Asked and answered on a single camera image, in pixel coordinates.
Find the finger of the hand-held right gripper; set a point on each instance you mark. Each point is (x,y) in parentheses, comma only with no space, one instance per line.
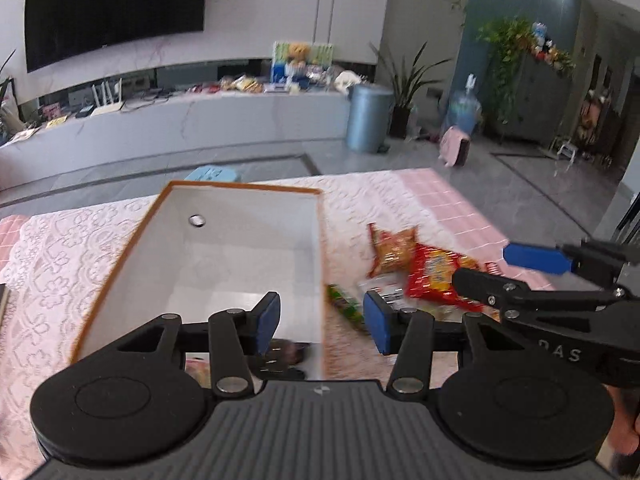
(535,257)
(480,285)

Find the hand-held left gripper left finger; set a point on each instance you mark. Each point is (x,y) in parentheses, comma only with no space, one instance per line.
(267,322)

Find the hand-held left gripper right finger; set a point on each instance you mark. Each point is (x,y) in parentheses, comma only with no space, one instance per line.
(375,322)

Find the red white cookie packet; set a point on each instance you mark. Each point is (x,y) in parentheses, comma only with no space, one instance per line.
(495,267)

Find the white breadstick snack packet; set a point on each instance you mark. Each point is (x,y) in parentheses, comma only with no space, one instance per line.
(387,292)

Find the green snack packet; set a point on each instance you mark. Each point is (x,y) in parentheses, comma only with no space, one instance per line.
(345,305)

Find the red snack packet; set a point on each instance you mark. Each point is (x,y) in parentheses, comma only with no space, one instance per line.
(435,270)

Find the orange noodle snack packet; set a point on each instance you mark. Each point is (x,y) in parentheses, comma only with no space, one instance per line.
(392,250)

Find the orange cardboard box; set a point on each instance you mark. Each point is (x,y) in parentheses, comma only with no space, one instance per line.
(225,255)

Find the pile of snacks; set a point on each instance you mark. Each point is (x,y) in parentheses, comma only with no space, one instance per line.
(242,84)

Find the person's right hand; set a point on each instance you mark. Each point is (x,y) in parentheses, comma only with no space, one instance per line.
(626,425)

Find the pink checked tablecloth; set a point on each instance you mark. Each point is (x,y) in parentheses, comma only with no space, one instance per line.
(450,200)

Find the small white step stool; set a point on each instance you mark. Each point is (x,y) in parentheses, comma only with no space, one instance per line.
(567,149)

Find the pink heater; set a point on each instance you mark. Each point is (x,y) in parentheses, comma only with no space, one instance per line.
(452,145)

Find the grey cabinet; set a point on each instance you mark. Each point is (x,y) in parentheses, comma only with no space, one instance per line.
(542,102)

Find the light blue stool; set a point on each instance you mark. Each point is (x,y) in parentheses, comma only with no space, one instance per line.
(212,174)

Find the blue water bottle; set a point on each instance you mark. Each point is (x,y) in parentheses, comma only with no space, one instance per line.
(464,110)

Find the blue-grey trash can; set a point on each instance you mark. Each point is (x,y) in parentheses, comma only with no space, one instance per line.
(369,117)

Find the potted green plant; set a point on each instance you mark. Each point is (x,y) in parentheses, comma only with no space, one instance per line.
(407,95)

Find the toys on cabinet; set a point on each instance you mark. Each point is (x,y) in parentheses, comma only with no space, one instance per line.
(547,47)

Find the long white media cabinet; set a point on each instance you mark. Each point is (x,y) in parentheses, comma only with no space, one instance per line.
(200,120)

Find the hanging green plant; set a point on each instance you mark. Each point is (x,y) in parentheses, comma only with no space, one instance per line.
(505,45)

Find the white bag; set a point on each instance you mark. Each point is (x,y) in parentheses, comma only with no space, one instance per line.
(346,81)

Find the plush toy display box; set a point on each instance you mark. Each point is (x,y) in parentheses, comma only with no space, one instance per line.
(300,60)

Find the white router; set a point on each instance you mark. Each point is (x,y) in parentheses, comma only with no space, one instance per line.
(107,100)

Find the papers and books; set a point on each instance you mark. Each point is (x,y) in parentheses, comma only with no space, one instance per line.
(30,127)

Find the black television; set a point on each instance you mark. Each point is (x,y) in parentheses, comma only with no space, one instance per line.
(115,5)

